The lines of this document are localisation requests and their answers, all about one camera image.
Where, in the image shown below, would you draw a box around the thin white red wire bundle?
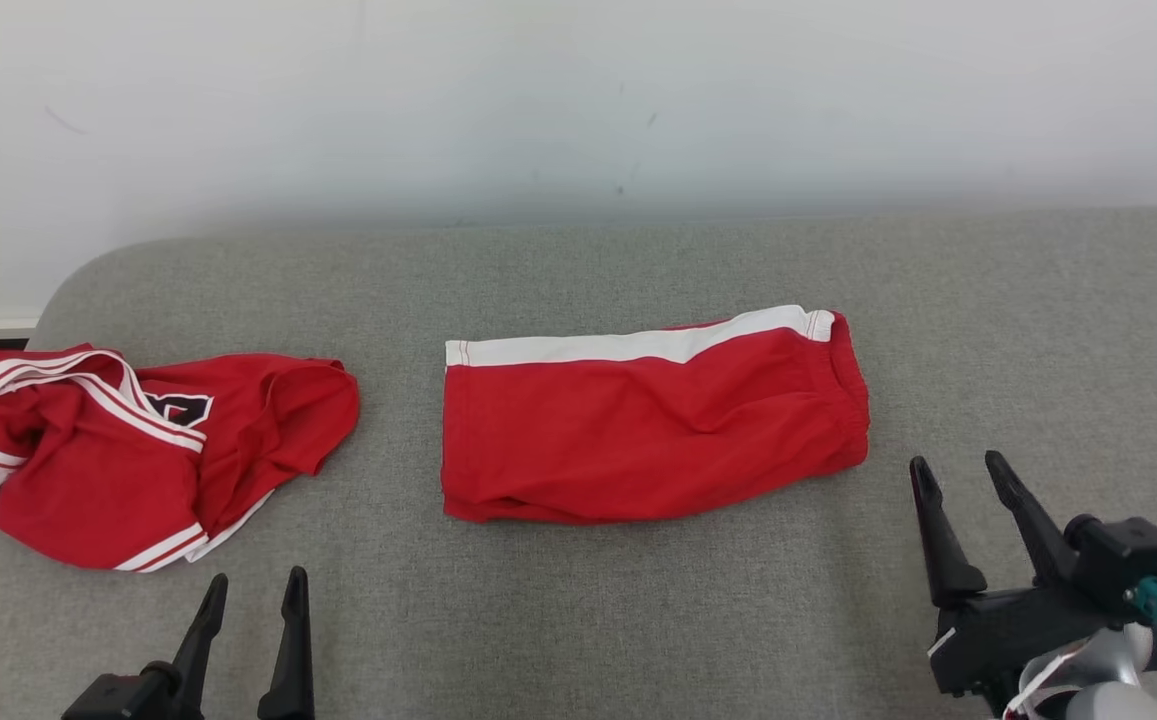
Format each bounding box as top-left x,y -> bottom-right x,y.
1001,640 -> 1099,720

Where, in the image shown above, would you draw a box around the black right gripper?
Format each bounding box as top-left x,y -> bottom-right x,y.
909,449 -> 1155,715

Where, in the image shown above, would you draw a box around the red basketball jersey white sleeves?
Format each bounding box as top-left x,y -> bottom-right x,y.
0,345 -> 361,574

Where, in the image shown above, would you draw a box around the red shorts with white stripe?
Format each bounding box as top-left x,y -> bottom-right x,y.
441,305 -> 871,526

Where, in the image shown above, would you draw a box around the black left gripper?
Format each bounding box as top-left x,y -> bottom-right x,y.
63,566 -> 317,720

